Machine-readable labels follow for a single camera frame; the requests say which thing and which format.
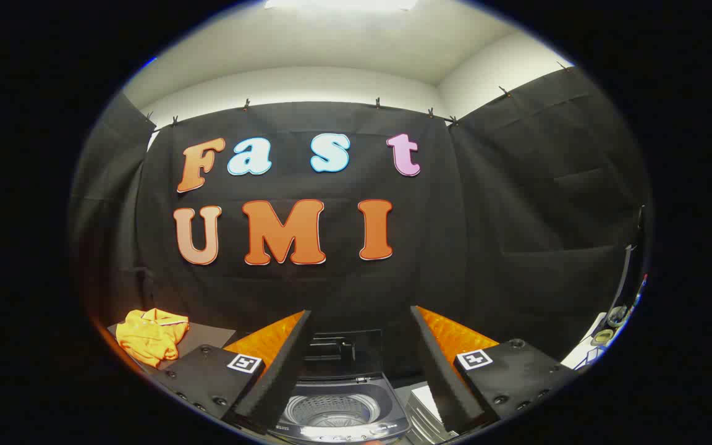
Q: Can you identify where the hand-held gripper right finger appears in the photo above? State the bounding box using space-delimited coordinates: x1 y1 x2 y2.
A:
410 305 578 435

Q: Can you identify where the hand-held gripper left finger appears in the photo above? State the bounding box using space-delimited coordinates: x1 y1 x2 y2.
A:
152 310 316 434

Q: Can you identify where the black washing machine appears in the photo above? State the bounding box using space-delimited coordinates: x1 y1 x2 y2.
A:
268 329 413 444

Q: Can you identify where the orange yellow shirt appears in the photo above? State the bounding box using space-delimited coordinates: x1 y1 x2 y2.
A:
115 308 190 368

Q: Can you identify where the white and grey box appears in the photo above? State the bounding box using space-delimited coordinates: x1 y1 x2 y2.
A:
404 382 457 442

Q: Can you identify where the black stand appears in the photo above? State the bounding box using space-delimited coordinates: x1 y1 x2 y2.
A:
608 204 648 322

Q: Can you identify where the ceiling light panel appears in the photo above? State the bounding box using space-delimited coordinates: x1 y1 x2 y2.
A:
263 0 418 12

